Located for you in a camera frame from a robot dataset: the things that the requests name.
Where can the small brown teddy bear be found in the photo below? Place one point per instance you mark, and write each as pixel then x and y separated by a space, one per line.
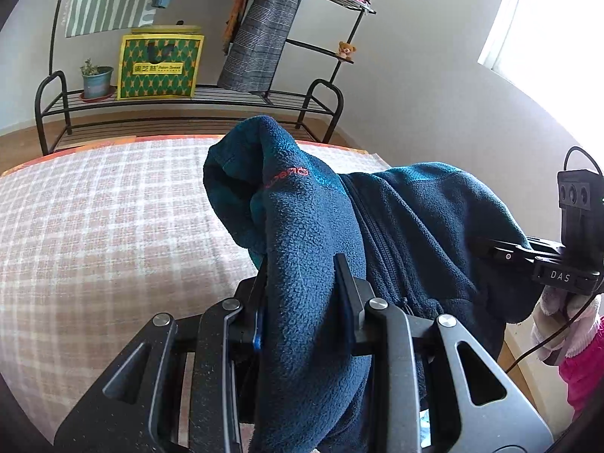
pixel 346 49

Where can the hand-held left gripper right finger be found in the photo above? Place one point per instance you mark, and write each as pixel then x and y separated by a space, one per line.
pixel 354 321

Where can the grey plaid long coat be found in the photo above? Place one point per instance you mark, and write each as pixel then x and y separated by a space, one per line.
pixel 264 33

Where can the yellow green patterned bag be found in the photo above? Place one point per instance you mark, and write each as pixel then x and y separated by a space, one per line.
pixel 160 75

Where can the person's right hand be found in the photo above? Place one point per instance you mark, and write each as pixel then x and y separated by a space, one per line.
pixel 573 330

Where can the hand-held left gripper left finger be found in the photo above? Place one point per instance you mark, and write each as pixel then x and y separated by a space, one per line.
pixel 256 339

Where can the window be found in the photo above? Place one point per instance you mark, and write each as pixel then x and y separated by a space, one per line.
pixel 542 33

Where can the teal plaid fleece jacket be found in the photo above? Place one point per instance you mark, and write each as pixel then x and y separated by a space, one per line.
pixel 306 245

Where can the person's right forearm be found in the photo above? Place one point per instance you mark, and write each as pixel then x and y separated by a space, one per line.
pixel 585 377

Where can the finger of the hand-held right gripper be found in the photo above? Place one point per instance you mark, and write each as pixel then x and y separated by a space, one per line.
pixel 508 255

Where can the orange patterned scarf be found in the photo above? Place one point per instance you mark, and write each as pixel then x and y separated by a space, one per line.
pixel 233 23

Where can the pink checked blanket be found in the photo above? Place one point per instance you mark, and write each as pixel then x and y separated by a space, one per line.
pixel 118 245

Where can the small potted plant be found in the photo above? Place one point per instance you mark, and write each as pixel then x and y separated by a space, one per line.
pixel 96 85

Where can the black metal clothes rack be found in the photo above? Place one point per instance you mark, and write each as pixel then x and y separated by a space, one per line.
pixel 40 99

